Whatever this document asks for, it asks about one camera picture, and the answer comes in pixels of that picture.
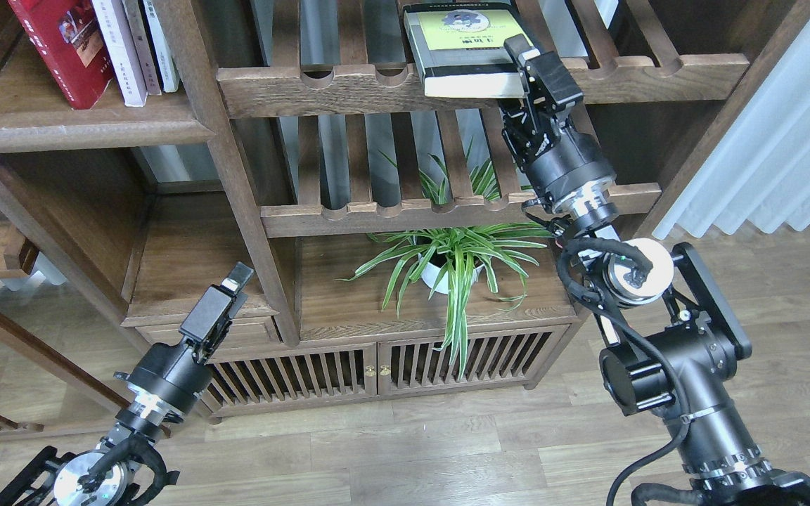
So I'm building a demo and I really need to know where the white plant pot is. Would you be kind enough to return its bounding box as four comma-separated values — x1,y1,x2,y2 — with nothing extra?
420,255,484,299

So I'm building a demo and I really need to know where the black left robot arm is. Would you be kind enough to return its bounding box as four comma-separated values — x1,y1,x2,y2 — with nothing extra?
0,263,254,505

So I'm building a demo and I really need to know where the white green upright book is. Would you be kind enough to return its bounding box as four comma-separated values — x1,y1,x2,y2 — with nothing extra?
143,1,181,93

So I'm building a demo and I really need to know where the pale lavender white book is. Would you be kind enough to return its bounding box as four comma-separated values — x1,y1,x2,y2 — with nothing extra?
92,1,148,107

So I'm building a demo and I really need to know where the dark wooden bookshelf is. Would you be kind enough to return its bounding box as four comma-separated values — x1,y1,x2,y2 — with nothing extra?
0,0,810,427

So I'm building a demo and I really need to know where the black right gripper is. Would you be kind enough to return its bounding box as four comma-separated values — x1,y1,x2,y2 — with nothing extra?
501,34,616,212

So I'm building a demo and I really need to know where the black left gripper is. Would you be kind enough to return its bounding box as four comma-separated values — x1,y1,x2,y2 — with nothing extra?
116,262,255,422

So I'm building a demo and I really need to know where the red paperback book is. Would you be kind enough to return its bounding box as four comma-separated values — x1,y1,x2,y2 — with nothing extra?
9,1,115,110

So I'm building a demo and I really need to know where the white sheer curtain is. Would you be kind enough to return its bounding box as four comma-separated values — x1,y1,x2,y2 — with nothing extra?
653,21,810,240

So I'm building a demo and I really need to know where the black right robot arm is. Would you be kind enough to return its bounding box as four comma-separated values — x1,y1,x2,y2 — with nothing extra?
499,34,810,505

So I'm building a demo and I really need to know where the yellow green black book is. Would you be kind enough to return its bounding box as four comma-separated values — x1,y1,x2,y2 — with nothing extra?
401,2,528,99

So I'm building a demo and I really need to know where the green spider plant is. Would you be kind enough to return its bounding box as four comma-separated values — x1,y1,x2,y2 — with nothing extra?
337,137,596,380

